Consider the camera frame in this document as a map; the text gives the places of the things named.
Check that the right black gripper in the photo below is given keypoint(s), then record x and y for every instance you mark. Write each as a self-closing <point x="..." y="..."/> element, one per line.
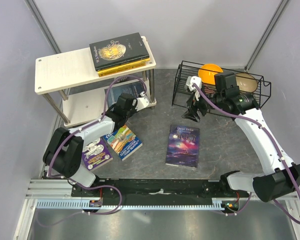
<point x="191" y="113"/>

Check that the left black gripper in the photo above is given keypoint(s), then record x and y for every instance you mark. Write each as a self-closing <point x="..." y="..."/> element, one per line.
<point x="133" y="110"/>

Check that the blue grey bottom book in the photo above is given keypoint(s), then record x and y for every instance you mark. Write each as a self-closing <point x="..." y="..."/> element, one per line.
<point x="134" y="89"/>

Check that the purple robinson crusoe book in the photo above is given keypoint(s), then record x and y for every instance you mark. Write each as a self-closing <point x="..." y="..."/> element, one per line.
<point x="183" y="146"/>

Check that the yellow hardcover book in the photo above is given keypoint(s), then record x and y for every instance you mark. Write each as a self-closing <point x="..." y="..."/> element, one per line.
<point x="123" y="67"/>

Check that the black moon and sixpence book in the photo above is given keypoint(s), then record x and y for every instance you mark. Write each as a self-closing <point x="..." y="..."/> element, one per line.
<point x="118" y="51"/>

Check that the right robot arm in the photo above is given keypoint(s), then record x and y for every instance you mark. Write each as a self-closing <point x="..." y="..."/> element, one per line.
<point x="281" y="175"/>

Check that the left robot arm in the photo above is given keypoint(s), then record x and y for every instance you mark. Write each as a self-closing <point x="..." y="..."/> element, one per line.
<point x="64" y="151"/>

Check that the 91-storey treehouse book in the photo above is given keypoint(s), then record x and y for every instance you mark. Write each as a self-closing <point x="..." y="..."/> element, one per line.
<point x="123" y="141"/>

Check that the white coiled object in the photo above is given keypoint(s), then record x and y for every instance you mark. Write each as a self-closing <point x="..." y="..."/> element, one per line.
<point x="122" y="78"/>

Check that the orange bowl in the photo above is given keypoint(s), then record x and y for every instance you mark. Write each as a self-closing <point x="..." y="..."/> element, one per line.
<point x="207" y="73"/>

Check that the purple paperback book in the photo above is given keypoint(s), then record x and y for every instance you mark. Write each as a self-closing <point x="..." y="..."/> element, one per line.
<point x="96" y="154"/>

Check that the beige brown bowl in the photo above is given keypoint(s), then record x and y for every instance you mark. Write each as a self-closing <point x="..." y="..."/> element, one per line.
<point x="246" y="82"/>

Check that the white two-tier shelf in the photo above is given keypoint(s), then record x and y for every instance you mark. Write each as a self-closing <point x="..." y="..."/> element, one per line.
<point x="56" y="73"/>

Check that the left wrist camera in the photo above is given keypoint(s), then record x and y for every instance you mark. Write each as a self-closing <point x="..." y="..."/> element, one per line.
<point x="142" y="101"/>

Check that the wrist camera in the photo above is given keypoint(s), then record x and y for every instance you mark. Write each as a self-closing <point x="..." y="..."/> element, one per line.
<point x="192" y="84"/>
<point x="142" y="101"/>

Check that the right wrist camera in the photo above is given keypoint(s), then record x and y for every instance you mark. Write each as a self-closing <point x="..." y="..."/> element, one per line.
<point x="192" y="84"/>

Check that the black wire dish rack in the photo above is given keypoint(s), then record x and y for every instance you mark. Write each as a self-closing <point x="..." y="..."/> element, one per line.
<point x="227" y="95"/>

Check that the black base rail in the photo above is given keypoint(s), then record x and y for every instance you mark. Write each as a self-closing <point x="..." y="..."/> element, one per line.
<point x="169" y="191"/>

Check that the slotted cable duct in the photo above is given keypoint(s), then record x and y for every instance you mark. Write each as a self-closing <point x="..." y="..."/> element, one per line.
<point x="86" y="204"/>

